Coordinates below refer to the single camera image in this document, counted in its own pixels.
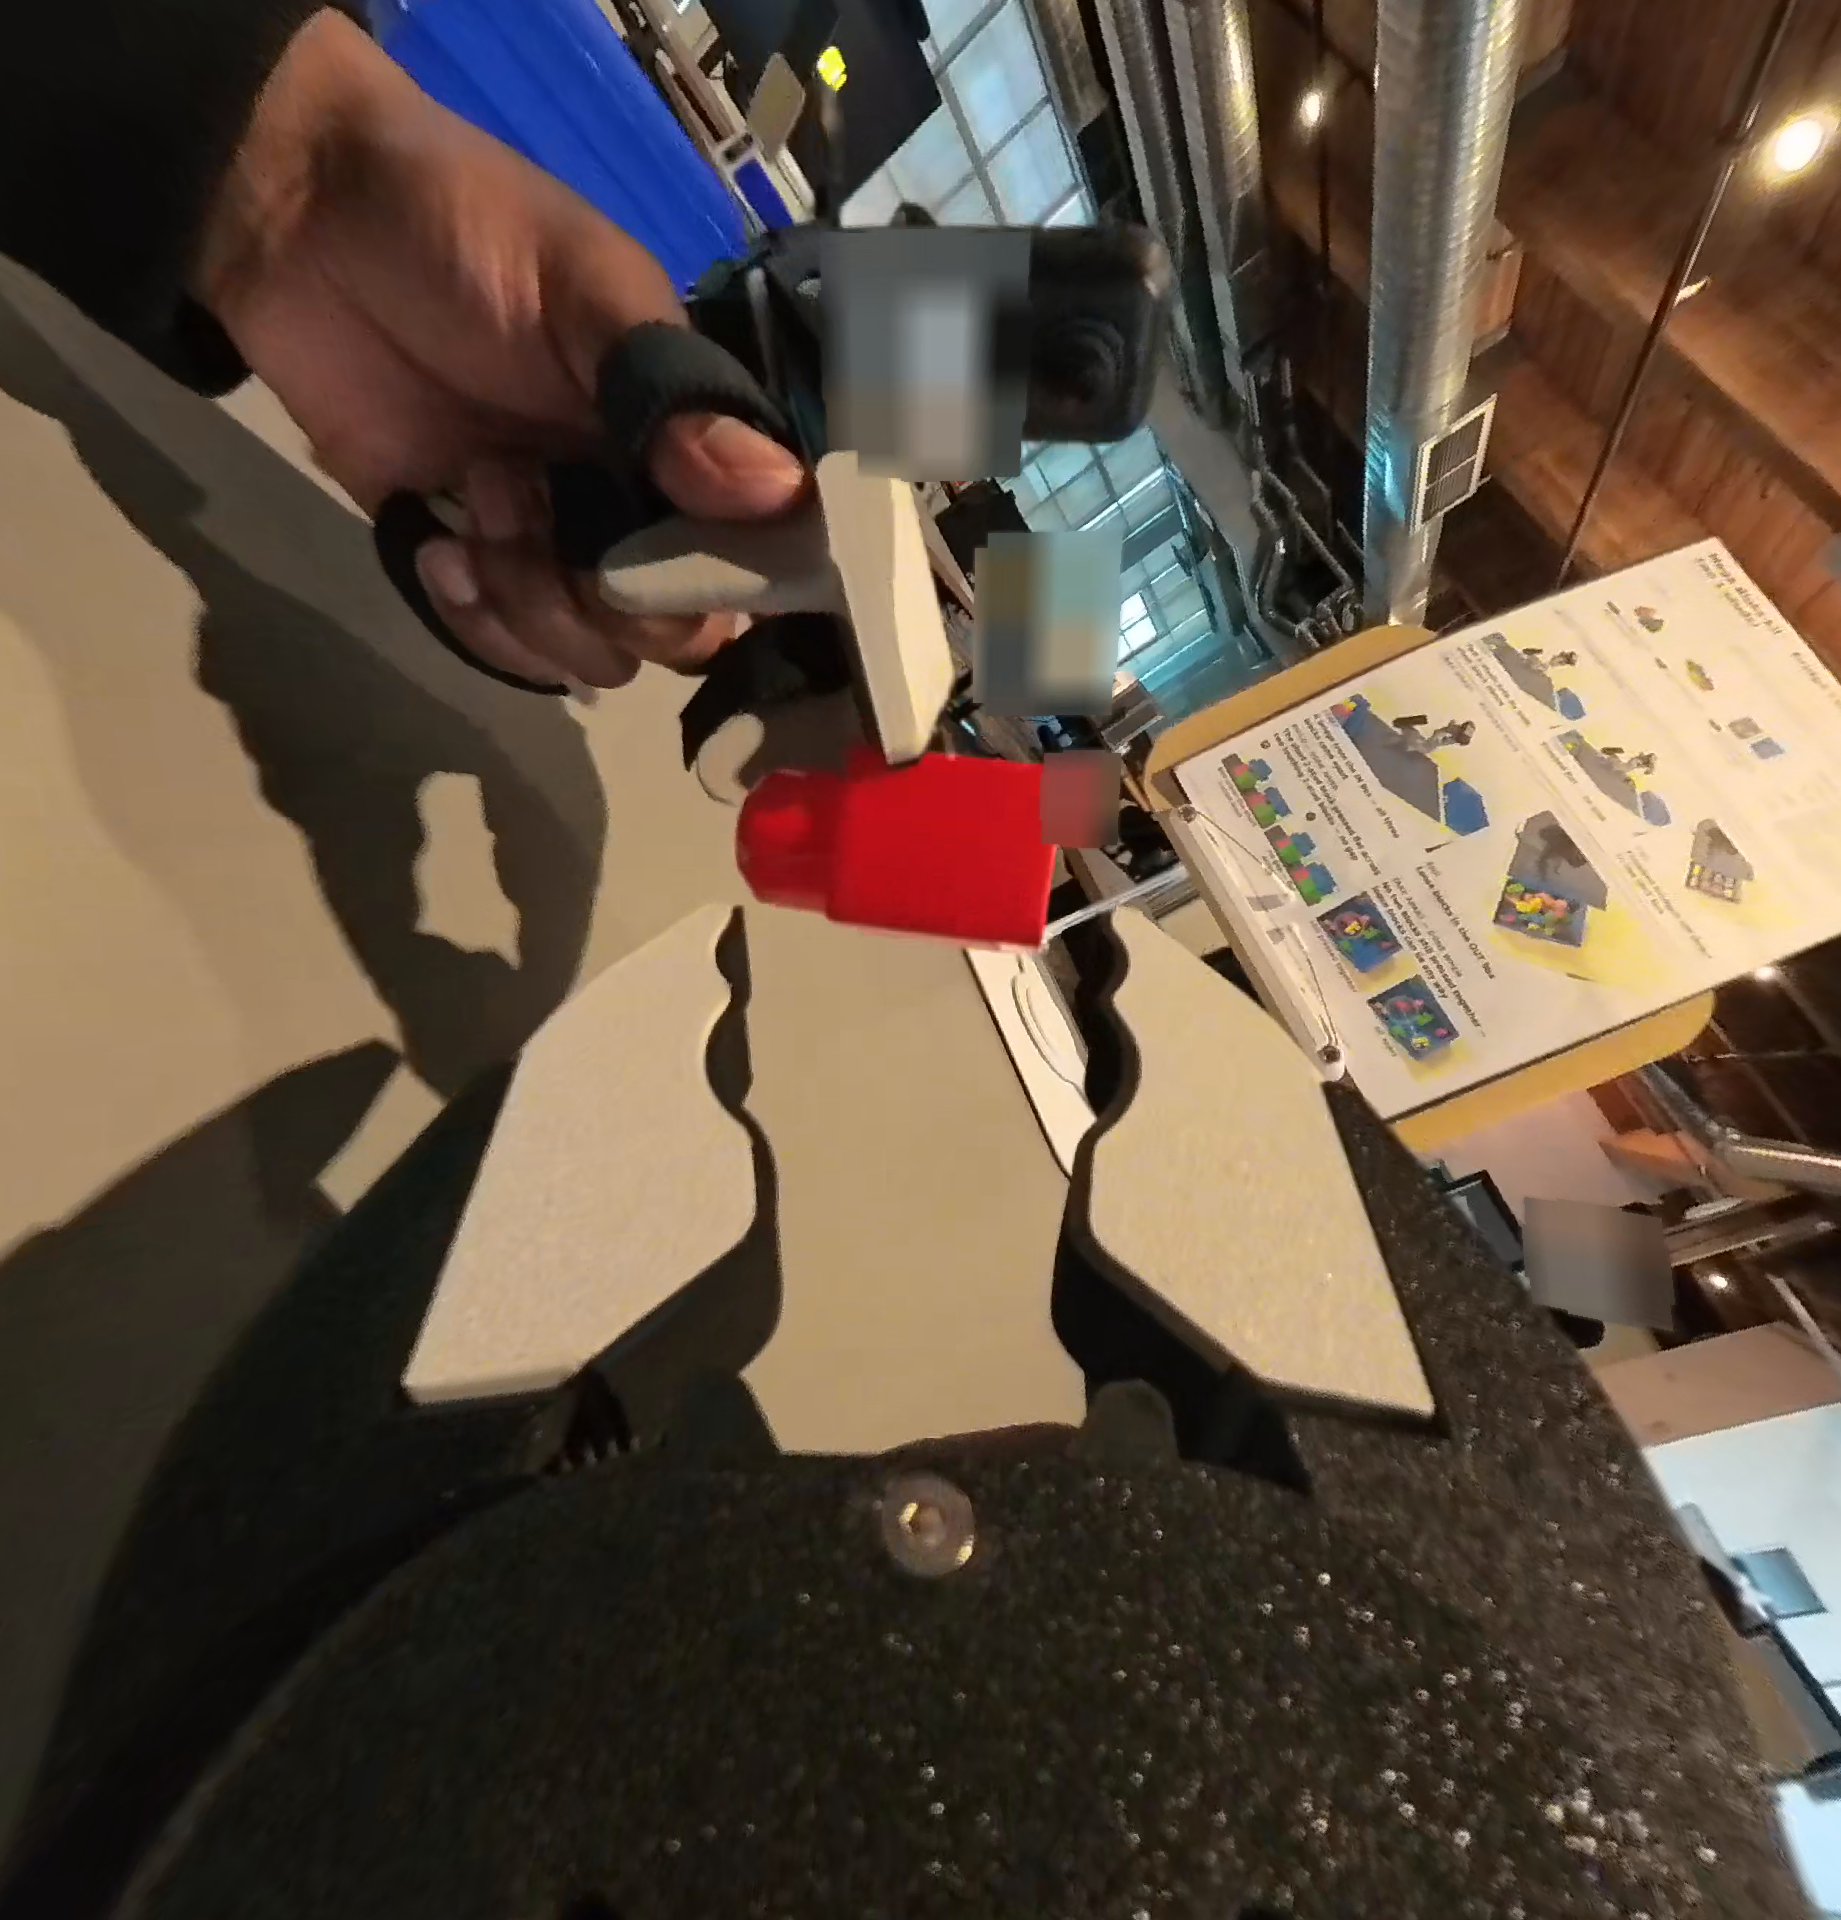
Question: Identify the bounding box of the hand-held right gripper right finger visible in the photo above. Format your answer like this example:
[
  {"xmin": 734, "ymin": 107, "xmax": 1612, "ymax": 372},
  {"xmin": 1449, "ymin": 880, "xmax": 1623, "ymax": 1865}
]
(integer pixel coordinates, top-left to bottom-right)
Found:
[{"xmin": 1059, "ymin": 910, "xmax": 1441, "ymax": 1426}]

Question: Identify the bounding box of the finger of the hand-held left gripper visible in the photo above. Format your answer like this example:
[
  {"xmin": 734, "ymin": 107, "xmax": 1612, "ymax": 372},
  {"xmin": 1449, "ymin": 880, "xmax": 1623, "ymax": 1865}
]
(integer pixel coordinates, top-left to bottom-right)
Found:
[{"xmin": 816, "ymin": 454, "xmax": 962, "ymax": 769}]

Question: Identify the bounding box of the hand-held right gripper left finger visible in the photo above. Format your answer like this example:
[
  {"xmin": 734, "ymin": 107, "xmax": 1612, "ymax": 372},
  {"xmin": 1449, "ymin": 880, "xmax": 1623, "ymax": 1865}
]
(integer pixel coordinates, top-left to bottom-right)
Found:
[{"xmin": 402, "ymin": 903, "xmax": 787, "ymax": 1407}]

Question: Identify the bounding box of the red single-stud mega block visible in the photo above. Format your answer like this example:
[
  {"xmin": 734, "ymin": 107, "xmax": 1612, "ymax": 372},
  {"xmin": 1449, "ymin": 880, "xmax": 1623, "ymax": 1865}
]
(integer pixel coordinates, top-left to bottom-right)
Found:
[{"xmin": 735, "ymin": 748, "xmax": 1065, "ymax": 950}]

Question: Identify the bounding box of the person's left forearm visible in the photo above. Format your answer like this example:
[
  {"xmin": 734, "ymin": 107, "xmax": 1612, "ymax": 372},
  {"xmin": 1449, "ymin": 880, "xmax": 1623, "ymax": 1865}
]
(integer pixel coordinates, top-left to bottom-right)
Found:
[{"xmin": 0, "ymin": 0, "xmax": 355, "ymax": 399}]

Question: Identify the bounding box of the person's left hand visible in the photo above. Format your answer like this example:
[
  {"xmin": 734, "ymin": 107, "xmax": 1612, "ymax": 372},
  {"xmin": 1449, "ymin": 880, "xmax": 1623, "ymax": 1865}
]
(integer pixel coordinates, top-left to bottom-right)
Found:
[{"xmin": 197, "ymin": 27, "xmax": 811, "ymax": 694}]

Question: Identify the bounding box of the clear acrylic sign holder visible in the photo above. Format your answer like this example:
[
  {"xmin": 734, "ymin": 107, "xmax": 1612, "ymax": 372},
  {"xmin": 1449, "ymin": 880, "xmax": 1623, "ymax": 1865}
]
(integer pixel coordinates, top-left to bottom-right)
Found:
[{"xmin": 1043, "ymin": 537, "xmax": 1841, "ymax": 1127}]

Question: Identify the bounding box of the brown sign backing board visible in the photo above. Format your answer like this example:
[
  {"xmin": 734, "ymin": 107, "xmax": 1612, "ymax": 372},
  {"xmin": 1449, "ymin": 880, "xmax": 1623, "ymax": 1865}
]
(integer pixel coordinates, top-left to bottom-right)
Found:
[{"xmin": 1142, "ymin": 623, "xmax": 1720, "ymax": 1159}]

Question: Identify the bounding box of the colourful printed instruction sheet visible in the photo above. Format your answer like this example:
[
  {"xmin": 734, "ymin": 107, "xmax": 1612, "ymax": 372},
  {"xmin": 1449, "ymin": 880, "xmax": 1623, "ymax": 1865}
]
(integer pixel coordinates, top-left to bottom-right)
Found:
[{"xmin": 1172, "ymin": 537, "xmax": 1841, "ymax": 1120}]

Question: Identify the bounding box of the blue plastic bin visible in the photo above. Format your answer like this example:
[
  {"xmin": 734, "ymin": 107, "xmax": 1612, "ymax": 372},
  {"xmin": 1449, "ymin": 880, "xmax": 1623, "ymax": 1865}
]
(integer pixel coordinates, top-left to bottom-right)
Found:
[{"xmin": 383, "ymin": 0, "xmax": 752, "ymax": 291}]

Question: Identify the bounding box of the round ceiling lamp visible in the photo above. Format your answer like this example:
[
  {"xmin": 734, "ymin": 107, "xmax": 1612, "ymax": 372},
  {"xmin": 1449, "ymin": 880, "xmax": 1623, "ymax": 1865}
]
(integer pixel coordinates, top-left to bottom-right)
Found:
[{"xmin": 1752, "ymin": 101, "xmax": 1841, "ymax": 190}]

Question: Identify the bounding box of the silver metal ventilation duct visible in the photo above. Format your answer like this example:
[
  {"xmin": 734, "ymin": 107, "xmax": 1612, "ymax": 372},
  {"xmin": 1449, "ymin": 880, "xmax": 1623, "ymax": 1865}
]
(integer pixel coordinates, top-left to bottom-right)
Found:
[{"xmin": 1358, "ymin": 0, "xmax": 1525, "ymax": 630}]

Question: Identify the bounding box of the white wall vent box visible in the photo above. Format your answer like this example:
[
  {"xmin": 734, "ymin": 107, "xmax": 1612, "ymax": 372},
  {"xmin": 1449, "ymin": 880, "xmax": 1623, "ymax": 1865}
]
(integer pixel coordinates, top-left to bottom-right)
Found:
[{"xmin": 1403, "ymin": 393, "xmax": 1502, "ymax": 531}]

